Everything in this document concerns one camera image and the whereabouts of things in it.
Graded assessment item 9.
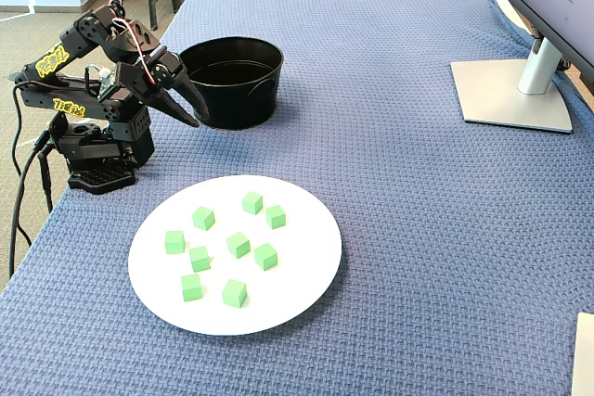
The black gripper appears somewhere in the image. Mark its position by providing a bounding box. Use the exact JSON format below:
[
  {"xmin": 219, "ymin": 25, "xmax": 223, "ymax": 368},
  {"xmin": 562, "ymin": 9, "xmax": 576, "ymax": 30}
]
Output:
[{"xmin": 110, "ymin": 19, "xmax": 212, "ymax": 129}]

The silver computer monitor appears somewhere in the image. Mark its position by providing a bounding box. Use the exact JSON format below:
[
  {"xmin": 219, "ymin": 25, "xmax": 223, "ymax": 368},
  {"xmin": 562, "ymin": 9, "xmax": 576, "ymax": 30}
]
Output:
[{"xmin": 450, "ymin": 0, "xmax": 594, "ymax": 134}]

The white round plate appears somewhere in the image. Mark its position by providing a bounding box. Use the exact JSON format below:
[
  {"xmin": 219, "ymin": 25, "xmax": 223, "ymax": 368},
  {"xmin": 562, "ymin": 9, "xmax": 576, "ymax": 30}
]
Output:
[{"xmin": 127, "ymin": 174, "xmax": 343, "ymax": 337}]

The thin black camera cable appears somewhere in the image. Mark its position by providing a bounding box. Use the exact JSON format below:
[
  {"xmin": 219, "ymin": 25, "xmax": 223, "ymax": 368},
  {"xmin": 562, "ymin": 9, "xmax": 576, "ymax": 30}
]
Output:
[{"xmin": 9, "ymin": 75, "xmax": 101, "ymax": 156}]

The black metal bucket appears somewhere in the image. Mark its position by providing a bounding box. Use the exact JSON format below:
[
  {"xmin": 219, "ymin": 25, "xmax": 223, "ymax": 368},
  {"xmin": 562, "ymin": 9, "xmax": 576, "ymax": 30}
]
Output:
[{"xmin": 177, "ymin": 36, "xmax": 285, "ymax": 131}]

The small wrist camera board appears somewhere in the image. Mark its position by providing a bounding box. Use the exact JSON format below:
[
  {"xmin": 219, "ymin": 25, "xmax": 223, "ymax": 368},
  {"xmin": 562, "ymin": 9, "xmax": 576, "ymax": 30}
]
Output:
[{"xmin": 97, "ymin": 66, "xmax": 120, "ymax": 103}]

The blue woven tablecloth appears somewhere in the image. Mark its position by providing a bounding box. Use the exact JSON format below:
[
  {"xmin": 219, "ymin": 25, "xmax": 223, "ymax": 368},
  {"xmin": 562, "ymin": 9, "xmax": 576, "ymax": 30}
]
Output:
[{"xmin": 0, "ymin": 0, "xmax": 594, "ymax": 396}]

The white flat board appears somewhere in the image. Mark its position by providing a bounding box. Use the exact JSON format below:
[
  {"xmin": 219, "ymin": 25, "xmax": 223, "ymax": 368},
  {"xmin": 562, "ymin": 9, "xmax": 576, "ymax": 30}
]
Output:
[{"xmin": 574, "ymin": 312, "xmax": 594, "ymax": 396}]

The black power cable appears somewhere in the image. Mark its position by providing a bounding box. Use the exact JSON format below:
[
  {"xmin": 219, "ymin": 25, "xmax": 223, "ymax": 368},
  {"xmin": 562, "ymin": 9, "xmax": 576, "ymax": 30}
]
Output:
[{"xmin": 6, "ymin": 129, "xmax": 52, "ymax": 281}]

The black usb cable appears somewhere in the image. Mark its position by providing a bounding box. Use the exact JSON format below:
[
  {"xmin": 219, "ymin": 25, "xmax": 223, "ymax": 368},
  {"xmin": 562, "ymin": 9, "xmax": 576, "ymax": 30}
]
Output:
[{"xmin": 37, "ymin": 147, "xmax": 55, "ymax": 214}]

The green cube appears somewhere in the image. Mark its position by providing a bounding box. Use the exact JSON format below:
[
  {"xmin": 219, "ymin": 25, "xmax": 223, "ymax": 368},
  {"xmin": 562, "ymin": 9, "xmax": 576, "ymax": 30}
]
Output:
[
  {"xmin": 241, "ymin": 190, "xmax": 265, "ymax": 216},
  {"xmin": 221, "ymin": 278, "xmax": 249, "ymax": 310},
  {"xmin": 180, "ymin": 273, "xmax": 204, "ymax": 303},
  {"xmin": 226, "ymin": 230, "xmax": 252, "ymax": 260},
  {"xmin": 188, "ymin": 245, "xmax": 213, "ymax": 274},
  {"xmin": 163, "ymin": 229, "xmax": 187, "ymax": 256},
  {"xmin": 265, "ymin": 204, "xmax": 288, "ymax": 231},
  {"xmin": 191, "ymin": 205, "xmax": 217, "ymax": 232},
  {"xmin": 252, "ymin": 242, "xmax": 279, "ymax": 273}
]

